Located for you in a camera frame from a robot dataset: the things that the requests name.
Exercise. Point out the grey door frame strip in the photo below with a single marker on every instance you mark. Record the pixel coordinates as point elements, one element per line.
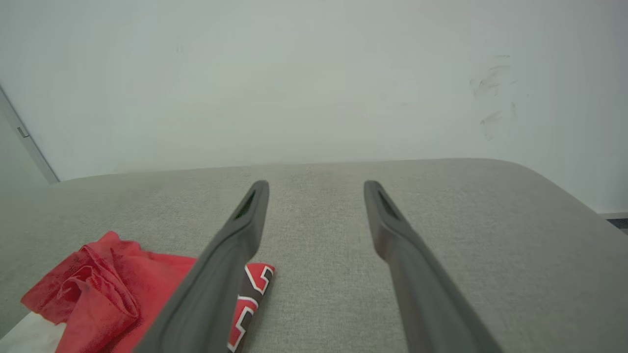
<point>29,139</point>

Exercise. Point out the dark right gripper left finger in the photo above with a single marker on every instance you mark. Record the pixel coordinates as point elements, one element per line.
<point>211,294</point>

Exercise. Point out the grey fabric sofa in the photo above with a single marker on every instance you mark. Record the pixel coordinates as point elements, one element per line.
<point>319,294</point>

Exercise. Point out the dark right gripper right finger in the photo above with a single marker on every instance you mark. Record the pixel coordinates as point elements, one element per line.
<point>427,304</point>

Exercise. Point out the red and white jersey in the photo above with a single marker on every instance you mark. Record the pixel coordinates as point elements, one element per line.
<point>113,284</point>

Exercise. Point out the grey wall baseboard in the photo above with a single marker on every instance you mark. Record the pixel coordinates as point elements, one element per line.
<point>613,214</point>

